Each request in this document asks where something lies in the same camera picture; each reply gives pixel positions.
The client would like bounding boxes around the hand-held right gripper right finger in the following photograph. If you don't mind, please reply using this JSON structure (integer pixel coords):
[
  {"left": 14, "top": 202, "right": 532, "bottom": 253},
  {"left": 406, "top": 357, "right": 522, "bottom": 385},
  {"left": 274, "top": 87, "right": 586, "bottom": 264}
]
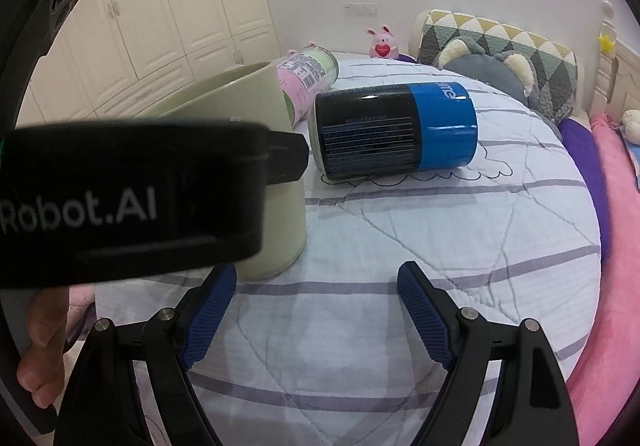
[{"left": 397, "top": 261, "right": 573, "bottom": 446}]

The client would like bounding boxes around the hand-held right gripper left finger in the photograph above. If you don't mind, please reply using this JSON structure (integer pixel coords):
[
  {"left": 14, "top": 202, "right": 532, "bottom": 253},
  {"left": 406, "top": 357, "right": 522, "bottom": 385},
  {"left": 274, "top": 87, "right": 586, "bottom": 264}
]
[{"left": 52, "top": 263, "right": 238, "bottom": 446}]

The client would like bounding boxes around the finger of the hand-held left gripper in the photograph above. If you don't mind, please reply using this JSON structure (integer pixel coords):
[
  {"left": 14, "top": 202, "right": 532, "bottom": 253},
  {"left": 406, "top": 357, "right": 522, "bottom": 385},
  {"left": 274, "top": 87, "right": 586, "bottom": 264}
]
[{"left": 267, "top": 131, "right": 309, "bottom": 185}]

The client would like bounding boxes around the light green cup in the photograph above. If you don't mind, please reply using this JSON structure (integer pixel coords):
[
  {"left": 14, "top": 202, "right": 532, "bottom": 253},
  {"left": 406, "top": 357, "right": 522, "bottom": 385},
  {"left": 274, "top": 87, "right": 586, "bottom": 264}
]
[{"left": 162, "top": 62, "right": 309, "bottom": 283}]

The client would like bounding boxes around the person's left hand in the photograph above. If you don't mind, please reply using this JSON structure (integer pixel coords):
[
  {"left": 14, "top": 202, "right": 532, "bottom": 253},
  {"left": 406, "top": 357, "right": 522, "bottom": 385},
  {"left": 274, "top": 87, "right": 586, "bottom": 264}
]
[{"left": 16, "top": 285, "right": 71, "bottom": 409}]

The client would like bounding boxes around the pink and green can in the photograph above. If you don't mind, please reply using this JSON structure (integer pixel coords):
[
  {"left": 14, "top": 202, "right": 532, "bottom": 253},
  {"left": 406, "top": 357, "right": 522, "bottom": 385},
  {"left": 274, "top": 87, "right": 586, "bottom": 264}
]
[{"left": 276, "top": 46, "right": 340, "bottom": 127}]

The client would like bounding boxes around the white striped quilt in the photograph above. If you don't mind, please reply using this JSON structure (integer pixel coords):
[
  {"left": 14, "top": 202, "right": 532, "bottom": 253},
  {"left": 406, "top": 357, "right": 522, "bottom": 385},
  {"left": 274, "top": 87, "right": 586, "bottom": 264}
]
[{"left": 92, "top": 50, "right": 602, "bottom": 446}]

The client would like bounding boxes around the blue and black can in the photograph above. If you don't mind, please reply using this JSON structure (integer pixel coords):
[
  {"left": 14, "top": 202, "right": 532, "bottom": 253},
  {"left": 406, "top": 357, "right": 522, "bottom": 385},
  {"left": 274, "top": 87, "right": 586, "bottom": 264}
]
[{"left": 311, "top": 82, "right": 479, "bottom": 185}]

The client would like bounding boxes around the pink bunny plush toy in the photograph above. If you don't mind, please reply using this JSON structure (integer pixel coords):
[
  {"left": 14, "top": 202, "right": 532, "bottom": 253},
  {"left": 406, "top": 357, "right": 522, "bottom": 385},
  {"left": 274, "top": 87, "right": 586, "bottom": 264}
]
[{"left": 366, "top": 24, "right": 401, "bottom": 60}]

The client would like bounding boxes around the cream wardrobe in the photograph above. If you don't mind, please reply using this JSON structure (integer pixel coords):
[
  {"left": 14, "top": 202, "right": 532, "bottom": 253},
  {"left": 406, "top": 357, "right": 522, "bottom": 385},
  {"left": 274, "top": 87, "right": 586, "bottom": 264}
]
[{"left": 19, "top": 0, "right": 282, "bottom": 123}]

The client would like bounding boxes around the pink blanket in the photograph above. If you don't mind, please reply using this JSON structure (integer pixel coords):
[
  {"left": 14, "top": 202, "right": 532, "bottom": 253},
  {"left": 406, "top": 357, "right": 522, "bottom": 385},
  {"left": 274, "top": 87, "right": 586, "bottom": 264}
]
[{"left": 564, "top": 115, "right": 640, "bottom": 429}]

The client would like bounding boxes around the grey plush toy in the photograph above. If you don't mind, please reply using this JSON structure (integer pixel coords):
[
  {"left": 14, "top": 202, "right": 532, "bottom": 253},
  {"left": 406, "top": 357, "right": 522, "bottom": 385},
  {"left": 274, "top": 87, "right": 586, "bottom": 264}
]
[{"left": 434, "top": 38, "right": 574, "bottom": 127}]

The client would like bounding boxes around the purple bed sheet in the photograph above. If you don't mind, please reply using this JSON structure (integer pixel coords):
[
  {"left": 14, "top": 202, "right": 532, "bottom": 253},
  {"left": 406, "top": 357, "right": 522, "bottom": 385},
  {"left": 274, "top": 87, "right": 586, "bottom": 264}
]
[{"left": 556, "top": 117, "right": 614, "bottom": 267}]

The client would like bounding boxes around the triangle patterned pillow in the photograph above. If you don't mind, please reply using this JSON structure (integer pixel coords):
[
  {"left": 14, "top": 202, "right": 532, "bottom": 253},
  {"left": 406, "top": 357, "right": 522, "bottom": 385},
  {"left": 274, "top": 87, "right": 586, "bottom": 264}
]
[{"left": 416, "top": 9, "right": 584, "bottom": 119}]

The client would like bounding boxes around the white plush toy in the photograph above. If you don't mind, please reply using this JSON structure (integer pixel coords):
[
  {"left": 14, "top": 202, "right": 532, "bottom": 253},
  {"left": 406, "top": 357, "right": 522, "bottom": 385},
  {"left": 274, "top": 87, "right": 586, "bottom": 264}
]
[{"left": 621, "top": 109, "right": 640, "bottom": 143}]

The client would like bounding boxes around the cream bed headboard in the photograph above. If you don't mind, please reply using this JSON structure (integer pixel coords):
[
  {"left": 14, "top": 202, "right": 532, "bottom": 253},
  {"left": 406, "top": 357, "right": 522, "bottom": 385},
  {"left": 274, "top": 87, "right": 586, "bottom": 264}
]
[{"left": 589, "top": 0, "right": 640, "bottom": 127}]

